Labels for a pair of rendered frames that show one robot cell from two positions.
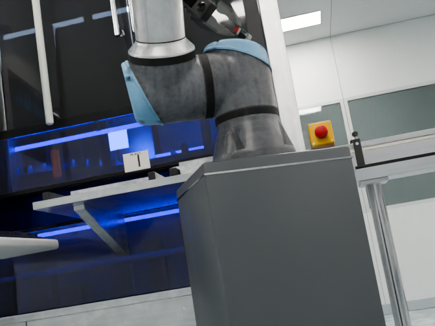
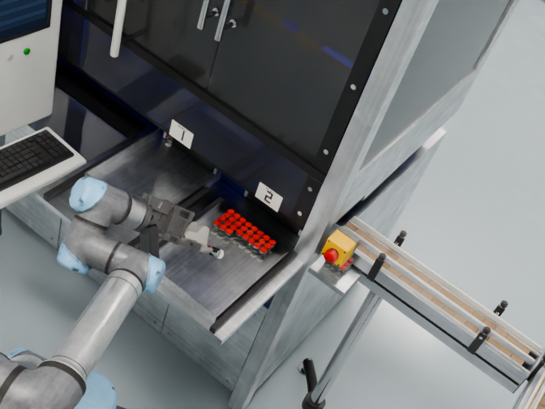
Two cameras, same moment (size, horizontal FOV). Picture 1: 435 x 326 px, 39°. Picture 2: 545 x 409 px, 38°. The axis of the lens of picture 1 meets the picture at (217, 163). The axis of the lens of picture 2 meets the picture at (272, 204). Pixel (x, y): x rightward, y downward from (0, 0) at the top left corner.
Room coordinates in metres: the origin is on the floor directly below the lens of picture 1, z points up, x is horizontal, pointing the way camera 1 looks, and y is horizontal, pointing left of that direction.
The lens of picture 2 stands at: (0.25, -0.49, 2.58)
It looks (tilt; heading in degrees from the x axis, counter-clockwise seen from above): 43 degrees down; 13
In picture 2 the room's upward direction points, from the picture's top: 21 degrees clockwise
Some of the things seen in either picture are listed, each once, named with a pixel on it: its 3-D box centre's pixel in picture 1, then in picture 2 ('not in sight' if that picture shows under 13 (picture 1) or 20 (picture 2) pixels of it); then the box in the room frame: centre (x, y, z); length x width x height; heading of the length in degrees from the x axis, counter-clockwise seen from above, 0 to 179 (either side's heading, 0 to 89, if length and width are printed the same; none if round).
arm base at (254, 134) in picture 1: (251, 141); not in sight; (1.08, -0.07, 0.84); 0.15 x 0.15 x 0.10
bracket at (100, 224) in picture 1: (103, 232); not in sight; (1.79, 0.36, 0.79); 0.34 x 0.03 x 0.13; 172
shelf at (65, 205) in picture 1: (184, 191); (180, 224); (1.77, 0.11, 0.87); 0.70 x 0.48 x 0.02; 82
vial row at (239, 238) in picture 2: not in sight; (240, 238); (1.81, -0.07, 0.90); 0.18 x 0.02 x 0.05; 82
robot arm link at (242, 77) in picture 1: (236, 80); (85, 404); (1.08, -0.06, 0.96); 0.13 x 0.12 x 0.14; 100
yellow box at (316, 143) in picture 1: (321, 135); (340, 247); (1.90, -0.33, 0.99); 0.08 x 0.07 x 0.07; 172
